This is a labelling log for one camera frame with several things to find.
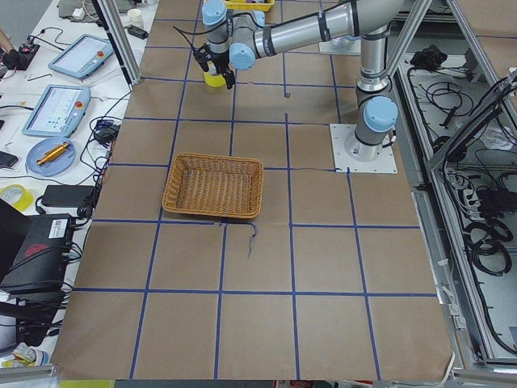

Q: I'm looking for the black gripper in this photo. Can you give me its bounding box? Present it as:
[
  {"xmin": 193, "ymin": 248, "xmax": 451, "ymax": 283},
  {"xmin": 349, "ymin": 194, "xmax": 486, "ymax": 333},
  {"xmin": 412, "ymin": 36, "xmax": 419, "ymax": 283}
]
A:
[{"xmin": 193, "ymin": 44, "xmax": 235, "ymax": 90}]

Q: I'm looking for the yellow tape roll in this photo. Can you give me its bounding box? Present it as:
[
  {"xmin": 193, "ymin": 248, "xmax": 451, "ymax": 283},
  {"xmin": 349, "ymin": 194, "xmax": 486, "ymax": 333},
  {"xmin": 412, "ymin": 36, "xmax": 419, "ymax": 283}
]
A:
[
  {"xmin": 204, "ymin": 72, "xmax": 226, "ymax": 88},
  {"xmin": 0, "ymin": 184, "xmax": 34, "ymax": 212}
]

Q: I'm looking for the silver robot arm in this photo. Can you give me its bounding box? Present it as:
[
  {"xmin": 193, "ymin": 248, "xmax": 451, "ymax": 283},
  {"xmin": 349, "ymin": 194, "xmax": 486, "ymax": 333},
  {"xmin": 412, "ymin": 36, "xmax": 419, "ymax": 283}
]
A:
[{"xmin": 192, "ymin": 1, "xmax": 427, "ymax": 162}]

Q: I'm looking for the yellow tape roll on desk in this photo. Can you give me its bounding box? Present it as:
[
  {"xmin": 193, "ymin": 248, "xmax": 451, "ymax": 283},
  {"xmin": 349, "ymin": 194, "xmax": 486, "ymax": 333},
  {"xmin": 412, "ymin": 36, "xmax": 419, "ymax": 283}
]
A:
[{"xmin": 0, "ymin": 184, "xmax": 34, "ymax": 212}]

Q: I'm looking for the yellow plastic basket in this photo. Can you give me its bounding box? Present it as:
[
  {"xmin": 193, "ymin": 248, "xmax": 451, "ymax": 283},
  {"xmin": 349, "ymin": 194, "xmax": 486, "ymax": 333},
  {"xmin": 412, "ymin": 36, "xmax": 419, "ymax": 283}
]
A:
[{"xmin": 224, "ymin": 0, "xmax": 275, "ymax": 12}]

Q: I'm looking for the white paper cup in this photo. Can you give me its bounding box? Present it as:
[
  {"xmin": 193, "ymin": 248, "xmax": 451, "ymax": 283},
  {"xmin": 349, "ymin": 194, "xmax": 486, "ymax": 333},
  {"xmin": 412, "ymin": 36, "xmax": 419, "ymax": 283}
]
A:
[{"xmin": 127, "ymin": 8, "xmax": 144, "ymax": 28}]

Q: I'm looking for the brown wicker basket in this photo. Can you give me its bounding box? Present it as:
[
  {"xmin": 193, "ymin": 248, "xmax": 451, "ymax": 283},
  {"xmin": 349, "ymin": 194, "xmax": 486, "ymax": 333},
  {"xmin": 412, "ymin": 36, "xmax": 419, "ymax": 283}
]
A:
[{"xmin": 162, "ymin": 153, "xmax": 264, "ymax": 219}]

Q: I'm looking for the teach pendant far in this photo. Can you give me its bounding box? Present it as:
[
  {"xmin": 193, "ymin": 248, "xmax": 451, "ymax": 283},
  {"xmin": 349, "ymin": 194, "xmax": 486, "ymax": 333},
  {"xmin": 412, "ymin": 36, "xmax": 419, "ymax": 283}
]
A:
[{"xmin": 48, "ymin": 34, "xmax": 114, "ymax": 79}]

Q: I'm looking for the teach pendant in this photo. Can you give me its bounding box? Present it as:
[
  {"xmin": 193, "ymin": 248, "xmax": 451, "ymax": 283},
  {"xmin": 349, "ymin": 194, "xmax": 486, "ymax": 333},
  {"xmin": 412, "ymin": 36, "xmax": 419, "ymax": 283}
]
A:
[
  {"xmin": 48, "ymin": 34, "xmax": 114, "ymax": 79},
  {"xmin": 22, "ymin": 84, "xmax": 91, "ymax": 137}
]

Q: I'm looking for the teach pendant near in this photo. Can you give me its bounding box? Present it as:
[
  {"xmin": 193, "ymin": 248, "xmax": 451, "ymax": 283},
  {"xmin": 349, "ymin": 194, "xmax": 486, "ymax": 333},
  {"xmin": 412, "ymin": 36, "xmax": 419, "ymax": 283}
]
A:
[{"xmin": 22, "ymin": 84, "xmax": 91, "ymax": 137}]

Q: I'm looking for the gold metal cylinder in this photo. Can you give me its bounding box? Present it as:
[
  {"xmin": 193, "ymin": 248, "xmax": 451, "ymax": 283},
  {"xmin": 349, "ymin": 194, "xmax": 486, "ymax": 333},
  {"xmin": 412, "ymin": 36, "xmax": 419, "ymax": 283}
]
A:
[{"xmin": 36, "ymin": 142, "xmax": 71, "ymax": 166}]

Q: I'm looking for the blue plate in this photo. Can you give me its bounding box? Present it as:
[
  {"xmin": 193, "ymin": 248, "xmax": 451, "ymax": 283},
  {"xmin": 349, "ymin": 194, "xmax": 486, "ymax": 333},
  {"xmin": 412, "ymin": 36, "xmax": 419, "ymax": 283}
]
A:
[{"xmin": 25, "ymin": 137, "xmax": 77, "ymax": 177}]

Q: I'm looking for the black power adapter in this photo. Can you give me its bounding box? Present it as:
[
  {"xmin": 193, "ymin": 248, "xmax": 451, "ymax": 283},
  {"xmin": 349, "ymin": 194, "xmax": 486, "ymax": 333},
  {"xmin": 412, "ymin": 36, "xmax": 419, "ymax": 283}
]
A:
[{"xmin": 41, "ymin": 185, "xmax": 94, "ymax": 208}]

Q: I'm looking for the black computer box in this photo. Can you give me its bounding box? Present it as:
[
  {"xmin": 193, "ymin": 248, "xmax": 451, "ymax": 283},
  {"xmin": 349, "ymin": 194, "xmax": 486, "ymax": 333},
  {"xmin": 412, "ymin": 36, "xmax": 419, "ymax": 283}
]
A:
[{"xmin": 0, "ymin": 201, "xmax": 78, "ymax": 296}]

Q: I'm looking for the aluminium frame post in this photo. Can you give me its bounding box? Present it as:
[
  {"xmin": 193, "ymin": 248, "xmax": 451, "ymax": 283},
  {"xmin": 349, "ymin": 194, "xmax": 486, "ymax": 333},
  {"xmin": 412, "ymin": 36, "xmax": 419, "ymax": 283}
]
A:
[{"xmin": 92, "ymin": 0, "xmax": 141, "ymax": 86}]

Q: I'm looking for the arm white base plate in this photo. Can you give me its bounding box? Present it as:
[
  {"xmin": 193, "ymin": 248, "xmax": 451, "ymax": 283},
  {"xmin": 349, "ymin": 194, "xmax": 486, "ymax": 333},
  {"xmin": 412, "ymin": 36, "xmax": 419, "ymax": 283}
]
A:
[
  {"xmin": 330, "ymin": 124, "xmax": 397, "ymax": 174},
  {"xmin": 318, "ymin": 36, "xmax": 361, "ymax": 56}
]

